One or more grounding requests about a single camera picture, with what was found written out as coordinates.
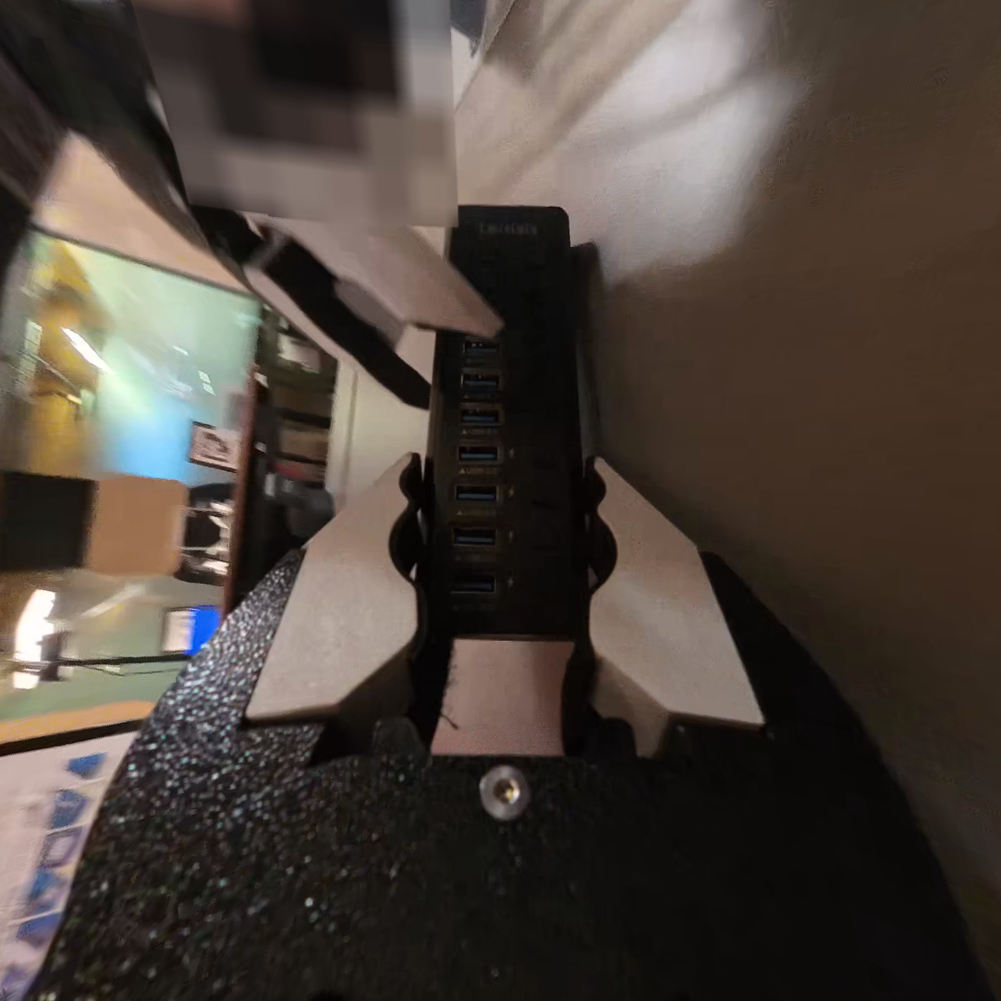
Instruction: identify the black monitor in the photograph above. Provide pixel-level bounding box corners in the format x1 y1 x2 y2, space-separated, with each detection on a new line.
0 469 99 572

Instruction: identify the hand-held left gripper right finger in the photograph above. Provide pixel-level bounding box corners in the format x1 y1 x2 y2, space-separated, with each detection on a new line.
565 456 766 757

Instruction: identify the glass office partition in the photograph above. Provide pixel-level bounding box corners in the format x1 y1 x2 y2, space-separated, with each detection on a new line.
0 227 263 721

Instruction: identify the wooden desk with black legs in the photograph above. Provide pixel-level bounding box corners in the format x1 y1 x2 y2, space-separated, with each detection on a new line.
225 366 265 620

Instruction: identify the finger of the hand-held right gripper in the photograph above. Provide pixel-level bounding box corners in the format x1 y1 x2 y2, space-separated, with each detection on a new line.
242 249 434 408
257 221 503 339

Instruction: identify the wooden board on white arm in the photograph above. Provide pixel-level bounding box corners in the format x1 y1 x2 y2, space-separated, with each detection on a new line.
86 475 190 577

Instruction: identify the black usb hub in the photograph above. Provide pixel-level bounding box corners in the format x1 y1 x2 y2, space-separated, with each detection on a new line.
426 205 602 638

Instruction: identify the small blue bin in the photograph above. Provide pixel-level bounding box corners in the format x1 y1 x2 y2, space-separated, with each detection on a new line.
160 606 225 660

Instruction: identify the studio light on stand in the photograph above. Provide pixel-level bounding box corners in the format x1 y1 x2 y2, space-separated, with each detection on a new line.
9 587 190 691

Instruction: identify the instruction board on white stand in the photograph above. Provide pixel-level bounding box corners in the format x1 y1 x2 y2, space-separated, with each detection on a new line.
0 719 143 1001

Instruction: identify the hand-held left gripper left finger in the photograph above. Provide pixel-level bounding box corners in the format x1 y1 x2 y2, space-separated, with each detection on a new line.
242 452 435 755

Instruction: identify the white framed picture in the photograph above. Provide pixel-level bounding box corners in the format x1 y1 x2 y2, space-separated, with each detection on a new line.
188 421 240 472

